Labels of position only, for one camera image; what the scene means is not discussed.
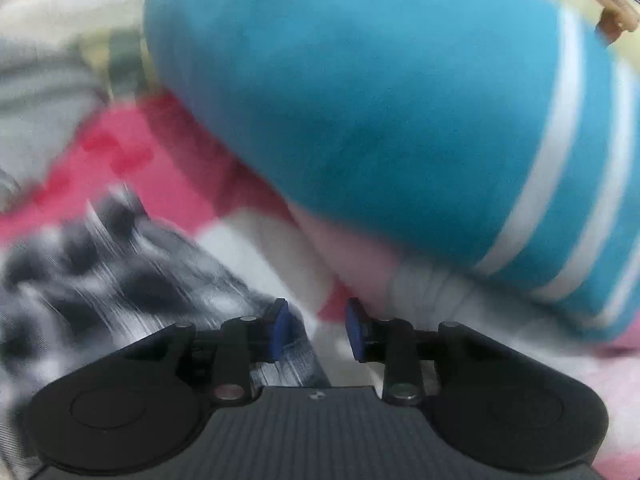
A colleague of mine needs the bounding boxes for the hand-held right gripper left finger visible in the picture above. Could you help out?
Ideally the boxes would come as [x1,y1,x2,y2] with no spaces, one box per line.
[122,298,292,407]

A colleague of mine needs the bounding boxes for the pink grey quilt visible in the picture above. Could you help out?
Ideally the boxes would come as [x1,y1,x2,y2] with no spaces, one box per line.
[290,205,640,480]

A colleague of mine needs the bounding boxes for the blue pillow with white stripes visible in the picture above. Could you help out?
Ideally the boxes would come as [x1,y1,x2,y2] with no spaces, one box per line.
[144,0,640,343]

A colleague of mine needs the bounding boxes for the grey garment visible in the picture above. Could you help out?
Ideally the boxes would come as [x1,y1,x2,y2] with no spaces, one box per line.
[0,35,113,181]

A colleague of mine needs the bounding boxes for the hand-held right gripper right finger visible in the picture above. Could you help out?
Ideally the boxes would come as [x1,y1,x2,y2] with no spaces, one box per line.
[346,297,505,406]

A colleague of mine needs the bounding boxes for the black white plaid pants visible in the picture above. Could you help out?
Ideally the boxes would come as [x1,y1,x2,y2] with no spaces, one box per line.
[0,187,331,480]

